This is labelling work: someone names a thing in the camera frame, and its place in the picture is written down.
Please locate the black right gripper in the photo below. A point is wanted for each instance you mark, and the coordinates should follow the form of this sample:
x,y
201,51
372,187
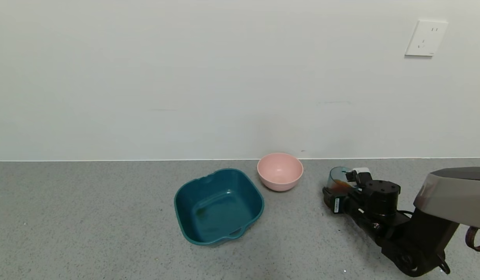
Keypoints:
x,y
335,204

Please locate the brown liquid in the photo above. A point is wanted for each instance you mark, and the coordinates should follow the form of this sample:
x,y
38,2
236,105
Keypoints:
x,y
341,185

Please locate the translucent blue plastic cup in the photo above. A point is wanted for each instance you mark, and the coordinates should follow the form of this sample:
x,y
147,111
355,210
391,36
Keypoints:
x,y
335,175

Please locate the black and grey right robot arm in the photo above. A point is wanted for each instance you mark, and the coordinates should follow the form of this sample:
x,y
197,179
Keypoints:
x,y
454,194

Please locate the pink round bowl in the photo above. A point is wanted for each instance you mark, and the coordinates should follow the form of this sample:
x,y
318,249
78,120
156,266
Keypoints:
x,y
279,173

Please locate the teal square plastic basin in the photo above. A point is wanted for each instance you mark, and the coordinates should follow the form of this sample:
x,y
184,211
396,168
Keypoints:
x,y
218,206

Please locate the white wall power outlet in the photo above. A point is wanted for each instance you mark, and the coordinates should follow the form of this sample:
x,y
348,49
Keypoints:
x,y
426,38

